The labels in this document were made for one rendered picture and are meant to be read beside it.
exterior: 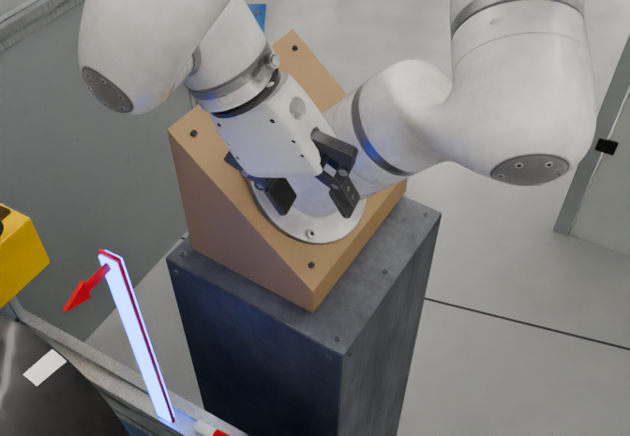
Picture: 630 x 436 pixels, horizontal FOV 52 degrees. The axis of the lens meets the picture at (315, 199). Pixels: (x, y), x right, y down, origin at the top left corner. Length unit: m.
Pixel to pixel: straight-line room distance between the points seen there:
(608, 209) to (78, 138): 1.58
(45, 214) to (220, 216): 0.85
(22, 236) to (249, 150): 0.35
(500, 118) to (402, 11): 2.85
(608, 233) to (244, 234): 1.65
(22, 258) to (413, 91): 0.53
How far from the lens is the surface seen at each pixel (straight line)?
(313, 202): 0.82
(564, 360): 2.06
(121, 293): 0.67
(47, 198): 1.64
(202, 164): 0.82
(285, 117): 0.59
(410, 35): 3.21
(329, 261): 0.87
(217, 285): 0.93
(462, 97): 0.58
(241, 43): 0.56
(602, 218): 2.29
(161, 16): 0.45
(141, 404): 0.93
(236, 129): 0.62
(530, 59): 0.57
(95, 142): 1.69
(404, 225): 1.00
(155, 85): 0.49
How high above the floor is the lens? 1.66
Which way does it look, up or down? 46 degrees down
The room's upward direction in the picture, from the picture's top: straight up
